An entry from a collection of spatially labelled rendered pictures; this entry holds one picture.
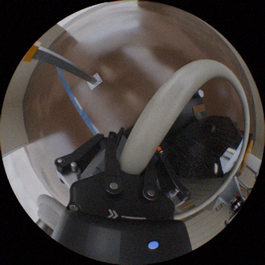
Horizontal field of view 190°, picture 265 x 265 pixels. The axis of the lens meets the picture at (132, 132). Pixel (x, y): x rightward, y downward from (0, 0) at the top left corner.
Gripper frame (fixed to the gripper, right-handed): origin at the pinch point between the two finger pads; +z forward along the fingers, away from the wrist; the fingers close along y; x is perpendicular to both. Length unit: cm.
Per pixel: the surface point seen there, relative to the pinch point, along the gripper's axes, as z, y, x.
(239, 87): -10.5, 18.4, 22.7
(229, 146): 6, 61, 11
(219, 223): -120, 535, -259
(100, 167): 17.0, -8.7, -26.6
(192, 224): -9, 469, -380
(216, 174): 2, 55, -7
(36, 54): -2, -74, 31
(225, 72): -10.8, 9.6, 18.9
